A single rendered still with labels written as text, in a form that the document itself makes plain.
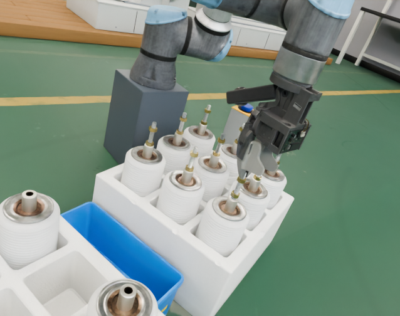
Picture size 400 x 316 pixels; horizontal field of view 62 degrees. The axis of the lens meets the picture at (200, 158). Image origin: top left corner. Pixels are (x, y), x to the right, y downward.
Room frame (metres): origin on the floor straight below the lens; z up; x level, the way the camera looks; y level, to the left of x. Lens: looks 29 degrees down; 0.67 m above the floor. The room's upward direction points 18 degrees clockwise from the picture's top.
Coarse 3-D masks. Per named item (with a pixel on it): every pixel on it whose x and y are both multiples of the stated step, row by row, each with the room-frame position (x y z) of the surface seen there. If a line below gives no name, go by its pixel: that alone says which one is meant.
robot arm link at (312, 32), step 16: (288, 0) 0.59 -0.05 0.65; (304, 0) 0.55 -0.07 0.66; (320, 0) 0.53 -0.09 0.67; (336, 0) 0.53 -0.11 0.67; (352, 0) 0.54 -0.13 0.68; (288, 16) 0.57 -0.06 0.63; (304, 16) 0.54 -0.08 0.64; (320, 16) 0.53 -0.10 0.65; (336, 16) 0.53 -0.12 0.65; (288, 32) 0.55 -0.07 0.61; (304, 32) 0.53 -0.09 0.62; (320, 32) 0.53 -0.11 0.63; (336, 32) 0.54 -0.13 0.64; (288, 48) 0.54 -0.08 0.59; (304, 48) 0.53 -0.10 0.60; (320, 48) 0.53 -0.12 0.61
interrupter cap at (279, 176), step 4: (264, 172) 0.77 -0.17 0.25; (276, 172) 0.79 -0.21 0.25; (280, 172) 0.80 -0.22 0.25; (264, 176) 0.75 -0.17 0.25; (268, 176) 0.76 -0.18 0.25; (272, 176) 0.77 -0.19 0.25; (276, 176) 0.77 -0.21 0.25; (280, 176) 0.78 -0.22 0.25; (284, 176) 0.78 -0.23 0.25; (272, 180) 0.75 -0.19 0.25; (276, 180) 0.75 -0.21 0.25; (280, 180) 0.76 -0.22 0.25
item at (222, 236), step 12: (204, 216) 0.55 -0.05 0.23; (216, 216) 0.54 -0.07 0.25; (204, 228) 0.54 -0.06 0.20; (216, 228) 0.53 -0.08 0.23; (228, 228) 0.53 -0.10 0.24; (240, 228) 0.54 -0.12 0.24; (204, 240) 0.53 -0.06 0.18; (216, 240) 0.53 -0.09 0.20; (228, 240) 0.53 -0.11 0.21; (228, 252) 0.54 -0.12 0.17
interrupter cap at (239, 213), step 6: (216, 198) 0.59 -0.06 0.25; (222, 198) 0.60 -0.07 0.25; (216, 204) 0.57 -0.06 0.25; (222, 204) 0.58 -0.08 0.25; (240, 204) 0.60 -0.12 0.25; (216, 210) 0.55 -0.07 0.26; (222, 210) 0.56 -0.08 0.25; (234, 210) 0.57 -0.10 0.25; (240, 210) 0.58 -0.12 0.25; (222, 216) 0.54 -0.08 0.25; (228, 216) 0.54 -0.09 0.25; (234, 216) 0.55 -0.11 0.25; (240, 216) 0.56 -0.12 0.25
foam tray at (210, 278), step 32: (96, 192) 0.63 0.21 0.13; (128, 192) 0.61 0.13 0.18; (224, 192) 0.76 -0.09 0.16; (128, 224) 0.58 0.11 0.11; (160, 224) 0.55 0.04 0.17; (192, 224) 0.57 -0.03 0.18; (192, 256) 0.51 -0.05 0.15; (256, 256) 0.68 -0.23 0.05; (192, 288) 0.50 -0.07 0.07; (224, 288) 0.47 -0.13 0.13
